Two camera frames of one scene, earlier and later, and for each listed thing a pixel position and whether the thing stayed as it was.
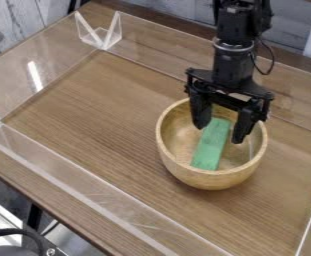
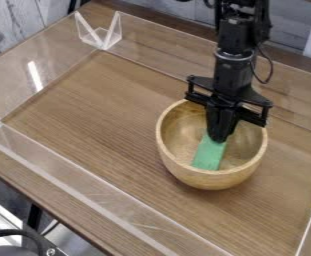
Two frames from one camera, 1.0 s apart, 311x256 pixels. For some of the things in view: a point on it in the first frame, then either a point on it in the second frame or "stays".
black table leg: x=34 y=219 stays
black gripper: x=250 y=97 → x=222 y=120
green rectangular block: x=211 y=144 stays
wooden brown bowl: x=176 y=138 stays
